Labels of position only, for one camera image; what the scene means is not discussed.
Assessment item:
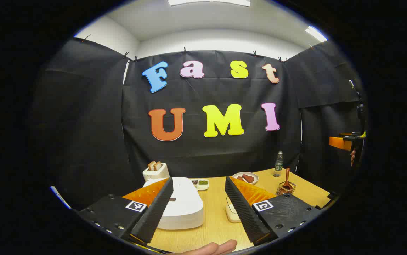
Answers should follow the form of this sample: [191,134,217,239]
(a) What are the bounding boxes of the white toaster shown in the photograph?
[142,163,170,182]

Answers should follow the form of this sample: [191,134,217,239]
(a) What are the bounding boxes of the white round plate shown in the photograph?
[232,172,259,185]

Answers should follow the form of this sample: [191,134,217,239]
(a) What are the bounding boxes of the small white divided dish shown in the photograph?
[190,179,210,191]

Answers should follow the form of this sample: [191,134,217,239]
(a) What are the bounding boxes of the metal wire chopstick holder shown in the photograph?
[276,181,297,196]

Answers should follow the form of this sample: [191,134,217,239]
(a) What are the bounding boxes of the white rice cooker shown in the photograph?
[143,177,204,230]

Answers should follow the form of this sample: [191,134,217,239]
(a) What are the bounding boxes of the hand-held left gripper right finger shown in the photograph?
[225,176,326,247]

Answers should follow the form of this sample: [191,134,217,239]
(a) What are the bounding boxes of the large ceiling light panel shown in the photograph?
[168,0,251,7]

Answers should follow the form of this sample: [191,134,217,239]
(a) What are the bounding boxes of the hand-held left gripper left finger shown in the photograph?
[78,177,174,247]

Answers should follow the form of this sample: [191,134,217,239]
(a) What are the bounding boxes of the clear glass rice container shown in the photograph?
[225,196,241,223]

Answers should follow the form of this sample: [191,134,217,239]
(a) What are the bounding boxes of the small ceiling light panel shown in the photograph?
[305,25,328,43]

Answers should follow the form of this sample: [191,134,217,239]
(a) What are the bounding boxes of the brown wooden spoon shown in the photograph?
[281,168,293,193]

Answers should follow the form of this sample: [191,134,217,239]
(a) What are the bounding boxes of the black backdrop cloth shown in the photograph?
[30,37,367,209]

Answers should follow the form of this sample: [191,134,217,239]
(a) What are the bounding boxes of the clear green-label plastic bottle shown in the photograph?
[273,151,284,177]

